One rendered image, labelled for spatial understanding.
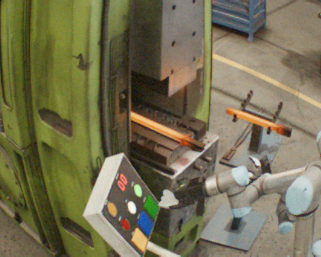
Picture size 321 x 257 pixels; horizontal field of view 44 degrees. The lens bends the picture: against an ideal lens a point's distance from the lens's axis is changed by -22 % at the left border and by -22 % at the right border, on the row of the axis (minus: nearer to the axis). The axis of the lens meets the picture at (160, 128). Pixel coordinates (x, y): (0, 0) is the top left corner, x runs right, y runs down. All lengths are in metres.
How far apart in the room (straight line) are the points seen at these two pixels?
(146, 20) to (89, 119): 0.44
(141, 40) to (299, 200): 0.93
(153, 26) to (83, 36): 0.28
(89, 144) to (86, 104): 0.18
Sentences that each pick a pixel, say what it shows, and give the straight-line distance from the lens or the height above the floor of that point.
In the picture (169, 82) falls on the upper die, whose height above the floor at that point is 1.33.
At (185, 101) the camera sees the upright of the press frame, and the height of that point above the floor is 1.02.
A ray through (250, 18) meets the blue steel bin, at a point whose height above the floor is 0.35.
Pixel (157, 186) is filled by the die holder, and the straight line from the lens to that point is 2.21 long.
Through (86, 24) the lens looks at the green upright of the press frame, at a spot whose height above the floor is 1.69.
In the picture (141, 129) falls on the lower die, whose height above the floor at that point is 0.99.
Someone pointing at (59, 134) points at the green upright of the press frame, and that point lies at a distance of 2.02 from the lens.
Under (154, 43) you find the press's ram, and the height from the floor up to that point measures 1.53.
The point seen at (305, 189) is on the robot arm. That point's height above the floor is 1.42.
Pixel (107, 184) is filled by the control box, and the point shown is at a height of 1.19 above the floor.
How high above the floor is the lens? 2.29
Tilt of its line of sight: 35 degrees down
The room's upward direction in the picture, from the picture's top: 1 degrees clockwise
